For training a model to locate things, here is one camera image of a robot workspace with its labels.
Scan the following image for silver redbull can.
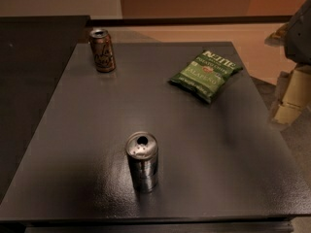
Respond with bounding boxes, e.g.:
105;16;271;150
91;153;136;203
125;131;158;193

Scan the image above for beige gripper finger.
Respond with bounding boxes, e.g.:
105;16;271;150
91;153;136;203
270;64;311;125
270;23;289;40

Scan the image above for brown LaCroix can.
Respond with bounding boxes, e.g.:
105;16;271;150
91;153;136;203
89;28;116;73

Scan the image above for green jalapeno chip bag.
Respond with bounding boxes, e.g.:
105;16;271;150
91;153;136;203
169;50;243;104

